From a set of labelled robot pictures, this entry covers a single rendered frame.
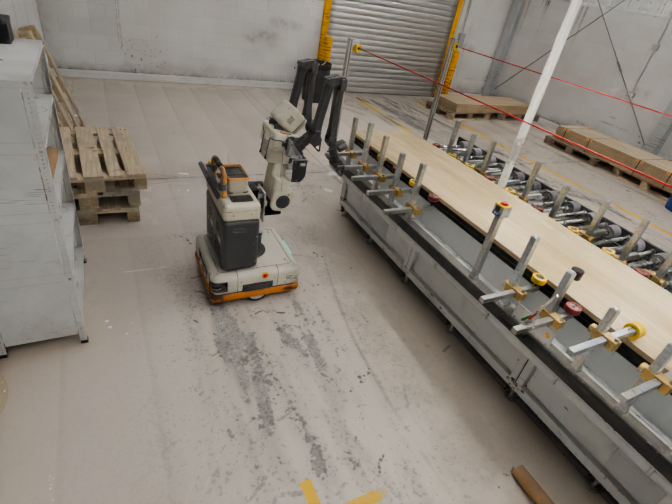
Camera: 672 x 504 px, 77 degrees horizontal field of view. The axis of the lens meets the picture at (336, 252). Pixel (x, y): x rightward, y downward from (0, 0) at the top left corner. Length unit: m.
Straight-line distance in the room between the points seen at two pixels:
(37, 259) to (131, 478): 1.21
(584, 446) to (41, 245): 3.12
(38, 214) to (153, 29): 6.49
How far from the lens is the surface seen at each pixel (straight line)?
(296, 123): 2.88
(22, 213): 2.57
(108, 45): 8.74
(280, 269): 3.16
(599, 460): 2.93
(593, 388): 2.45
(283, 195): 3.05
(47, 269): 2.74
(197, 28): 8.83
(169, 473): 2.46
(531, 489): 2.75
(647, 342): 2.58
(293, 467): 2.46
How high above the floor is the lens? 2.13
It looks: 33 degrees down
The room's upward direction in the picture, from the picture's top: 11 degrees clockwise
